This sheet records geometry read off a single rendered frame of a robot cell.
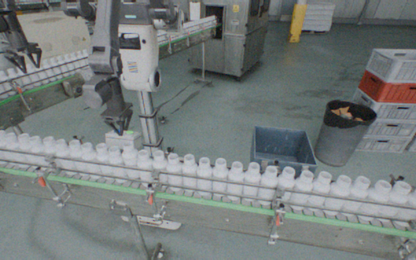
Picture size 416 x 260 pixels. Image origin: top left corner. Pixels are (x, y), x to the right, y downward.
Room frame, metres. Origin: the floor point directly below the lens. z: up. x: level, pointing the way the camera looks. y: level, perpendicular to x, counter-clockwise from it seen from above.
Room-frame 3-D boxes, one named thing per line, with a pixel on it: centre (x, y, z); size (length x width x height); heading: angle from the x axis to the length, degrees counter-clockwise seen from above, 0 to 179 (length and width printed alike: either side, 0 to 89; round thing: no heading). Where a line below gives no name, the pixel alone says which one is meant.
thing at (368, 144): (2.19, -2.07, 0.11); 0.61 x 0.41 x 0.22; 86
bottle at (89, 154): (0.65, 0.48, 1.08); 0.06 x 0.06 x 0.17
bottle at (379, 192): (0.47, -0.58, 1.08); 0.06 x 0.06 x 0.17
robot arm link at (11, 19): (0.85, 0.72, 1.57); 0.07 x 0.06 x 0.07; 172
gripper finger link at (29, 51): (0.87, 0.72, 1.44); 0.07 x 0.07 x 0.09; 81
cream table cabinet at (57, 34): (4.16, 2.85, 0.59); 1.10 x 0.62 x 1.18; 152
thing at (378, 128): (2.19, -2.07, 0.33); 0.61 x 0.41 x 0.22; 86
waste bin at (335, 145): (1.90, -1.45, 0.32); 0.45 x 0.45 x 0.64
